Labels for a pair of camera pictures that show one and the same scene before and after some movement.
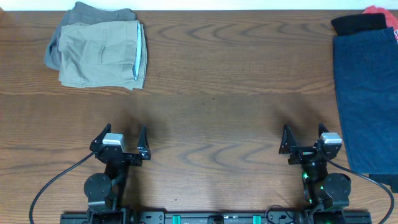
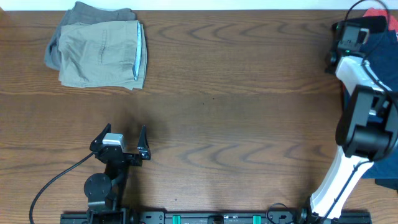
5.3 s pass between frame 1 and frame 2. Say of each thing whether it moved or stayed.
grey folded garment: stayed
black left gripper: stayed
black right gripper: moved
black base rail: stayed
